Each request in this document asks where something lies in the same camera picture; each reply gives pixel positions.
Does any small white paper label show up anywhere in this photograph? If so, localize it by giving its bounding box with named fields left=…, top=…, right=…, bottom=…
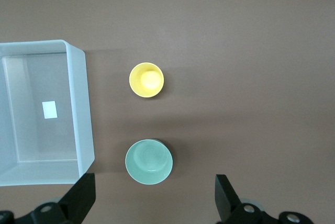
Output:
left=42, top=100, right=58, bottom=119

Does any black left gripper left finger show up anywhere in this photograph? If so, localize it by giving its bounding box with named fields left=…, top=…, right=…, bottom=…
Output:
left=0, top=173, right=96, bottom=224

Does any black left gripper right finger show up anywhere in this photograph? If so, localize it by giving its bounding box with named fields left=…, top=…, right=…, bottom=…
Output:
left=215, top=174, right=312, bottom=224

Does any yellow plastic cup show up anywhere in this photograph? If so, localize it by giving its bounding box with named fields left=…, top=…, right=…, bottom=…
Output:
left=129, top=62, right=165, bottom=98

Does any translucent white plastic bin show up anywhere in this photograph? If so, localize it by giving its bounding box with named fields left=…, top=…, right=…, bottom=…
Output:
left=0, top=39, right=95, bottom=187

